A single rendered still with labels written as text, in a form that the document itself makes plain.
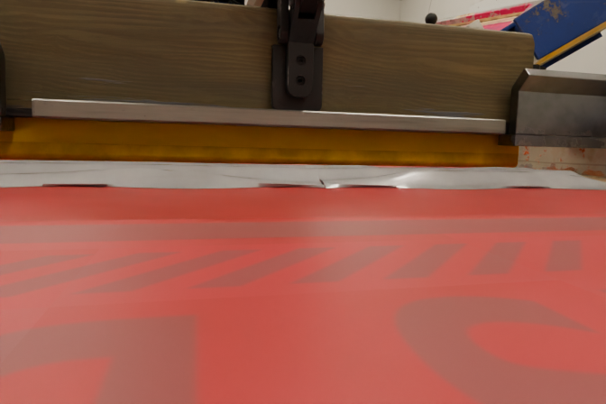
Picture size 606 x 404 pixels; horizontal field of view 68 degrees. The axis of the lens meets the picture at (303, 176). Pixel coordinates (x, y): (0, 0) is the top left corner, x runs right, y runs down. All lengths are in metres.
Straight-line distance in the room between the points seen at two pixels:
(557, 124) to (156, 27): 0.28
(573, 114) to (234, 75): 0.24
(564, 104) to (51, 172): 0.32
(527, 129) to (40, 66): 0.31
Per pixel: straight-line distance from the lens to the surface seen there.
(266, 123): 0.27
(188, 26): 0.29
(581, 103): 0.38
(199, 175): 0.20
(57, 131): 0.30
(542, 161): 0.47
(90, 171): 0.21
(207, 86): 0.29
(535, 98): 0.35
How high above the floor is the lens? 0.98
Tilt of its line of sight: 5 degrees down
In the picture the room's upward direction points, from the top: 2 degrees clockwise
